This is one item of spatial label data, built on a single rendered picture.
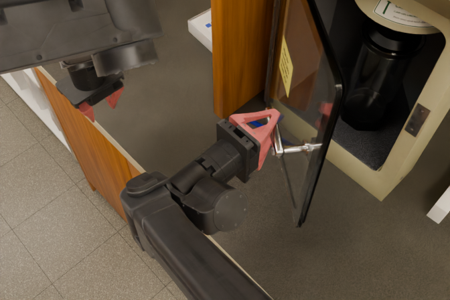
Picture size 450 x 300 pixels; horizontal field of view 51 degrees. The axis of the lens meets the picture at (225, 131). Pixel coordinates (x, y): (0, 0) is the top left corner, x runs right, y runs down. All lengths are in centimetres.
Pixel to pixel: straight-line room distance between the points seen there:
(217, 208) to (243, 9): 42
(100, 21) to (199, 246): 30
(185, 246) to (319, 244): 45
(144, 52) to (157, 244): 29
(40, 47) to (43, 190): 191
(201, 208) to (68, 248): 146
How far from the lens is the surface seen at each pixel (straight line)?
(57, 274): 201
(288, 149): 72
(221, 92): 100
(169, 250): 54
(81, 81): 82
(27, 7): 30
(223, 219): 61
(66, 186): 217
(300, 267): 93
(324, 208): 98
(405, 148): 87
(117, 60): 33
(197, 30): 123
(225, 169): 68
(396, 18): 76
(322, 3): 93
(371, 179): 99
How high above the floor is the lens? 180
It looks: 54 degrees down
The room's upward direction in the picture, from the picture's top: straight up
